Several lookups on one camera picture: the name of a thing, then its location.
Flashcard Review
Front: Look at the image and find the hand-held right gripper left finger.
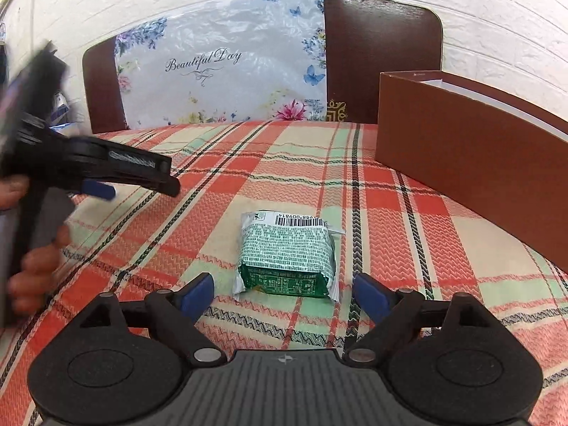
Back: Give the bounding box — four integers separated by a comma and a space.
80, 273, 221, 367

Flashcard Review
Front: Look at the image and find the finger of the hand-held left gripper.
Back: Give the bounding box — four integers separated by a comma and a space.
73, 179, 117, 201
62, 137, 181, 197

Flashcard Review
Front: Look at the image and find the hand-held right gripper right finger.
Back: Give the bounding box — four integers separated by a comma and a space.
343, 274, 489, 365

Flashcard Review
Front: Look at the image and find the green white snack packet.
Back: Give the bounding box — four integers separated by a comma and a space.
231, 210, 347, 303

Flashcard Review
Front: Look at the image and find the brown cardboard box white inside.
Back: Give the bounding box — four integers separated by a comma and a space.
375, 70, 568, 276

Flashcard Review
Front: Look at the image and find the person's left hand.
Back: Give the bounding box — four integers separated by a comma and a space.
0, 173, 72, 318

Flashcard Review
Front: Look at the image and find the floral butterfly plastic sheet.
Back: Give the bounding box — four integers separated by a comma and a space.
114, 0, 329, 130

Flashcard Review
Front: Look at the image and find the red green plaid blanket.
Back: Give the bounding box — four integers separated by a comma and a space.
0, 119, 568, 426

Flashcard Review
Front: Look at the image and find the brown wooden headboard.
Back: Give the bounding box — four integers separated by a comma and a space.
82, 0, 444, 135

